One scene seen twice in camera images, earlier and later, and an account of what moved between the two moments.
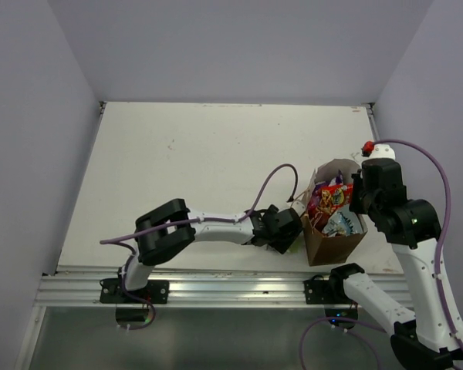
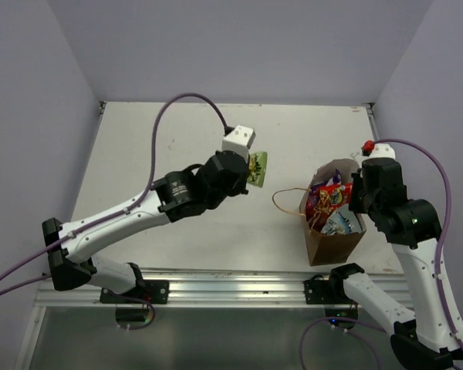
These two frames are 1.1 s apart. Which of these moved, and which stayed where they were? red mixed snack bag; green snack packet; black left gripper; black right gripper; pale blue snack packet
Moved: green snack packet; black left gripper
Stayed: pale blue snack packet; red mixed snack bag; black right gripper
